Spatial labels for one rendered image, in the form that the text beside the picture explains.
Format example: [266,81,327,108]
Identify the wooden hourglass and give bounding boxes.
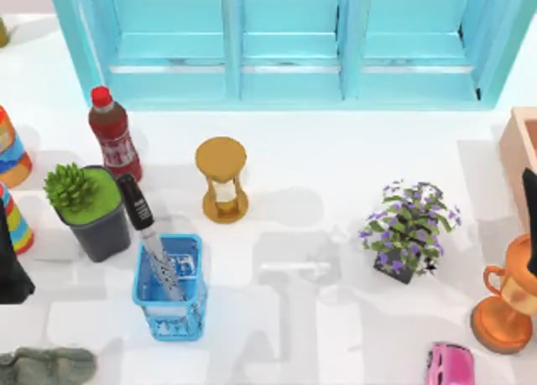
[194,136,250,225]

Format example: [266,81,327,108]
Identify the light blue rack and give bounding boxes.
[47,0,537,112]

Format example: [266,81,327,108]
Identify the purple flower plant in pot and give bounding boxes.
[357,178,462,285]

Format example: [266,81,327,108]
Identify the red-capped brown bottle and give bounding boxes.
[87,86,143,183]

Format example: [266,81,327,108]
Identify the blue mesh basket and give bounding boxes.
[133,233,209,342]

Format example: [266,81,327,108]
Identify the green succulent in grey pot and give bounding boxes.
[43,162,133,263]

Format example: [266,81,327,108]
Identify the salmon-coloured box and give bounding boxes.
[498,106,537,235]

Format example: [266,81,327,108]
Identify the pink toy car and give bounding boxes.
[426,341,473,385]

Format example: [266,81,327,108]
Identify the bronze trophy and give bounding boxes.
[470,232,537,355]

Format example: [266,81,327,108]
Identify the black-handled knife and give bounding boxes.
[117,173,189,304]

